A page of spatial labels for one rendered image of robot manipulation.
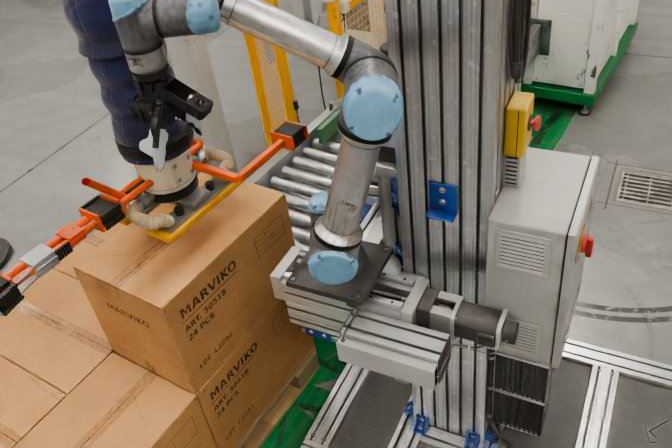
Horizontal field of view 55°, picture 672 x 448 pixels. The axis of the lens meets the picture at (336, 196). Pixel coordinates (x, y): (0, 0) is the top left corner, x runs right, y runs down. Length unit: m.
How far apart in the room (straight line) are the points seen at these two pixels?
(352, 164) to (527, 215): 0.47
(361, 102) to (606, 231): 2.44
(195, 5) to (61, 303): 1.72
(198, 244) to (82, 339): 0.66
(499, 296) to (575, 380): 0.90
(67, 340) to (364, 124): 1.62
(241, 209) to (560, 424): 1.31
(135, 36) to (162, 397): 1.31
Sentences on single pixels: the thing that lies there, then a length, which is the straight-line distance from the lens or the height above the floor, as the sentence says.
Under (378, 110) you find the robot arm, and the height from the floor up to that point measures 1.61.
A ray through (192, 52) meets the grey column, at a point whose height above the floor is 0.95.
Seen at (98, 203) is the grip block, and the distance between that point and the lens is 1.97.
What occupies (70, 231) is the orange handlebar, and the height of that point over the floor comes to 1.20.
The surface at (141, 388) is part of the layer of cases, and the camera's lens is 2.31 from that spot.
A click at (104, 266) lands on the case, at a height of 0.94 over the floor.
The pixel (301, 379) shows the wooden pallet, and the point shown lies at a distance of 2.78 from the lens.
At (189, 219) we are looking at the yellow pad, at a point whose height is 1.07.
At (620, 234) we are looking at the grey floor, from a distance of 3.55.
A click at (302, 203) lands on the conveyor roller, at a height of 0.54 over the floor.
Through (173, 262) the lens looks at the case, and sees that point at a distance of 2.07.
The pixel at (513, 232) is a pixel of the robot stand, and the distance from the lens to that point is 1.60.
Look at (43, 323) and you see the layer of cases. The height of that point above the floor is 0.54.
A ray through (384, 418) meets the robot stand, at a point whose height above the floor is 0.21.
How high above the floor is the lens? 2.24
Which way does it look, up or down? 36 degrees down
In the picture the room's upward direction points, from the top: 8 degrees counter-clockwise
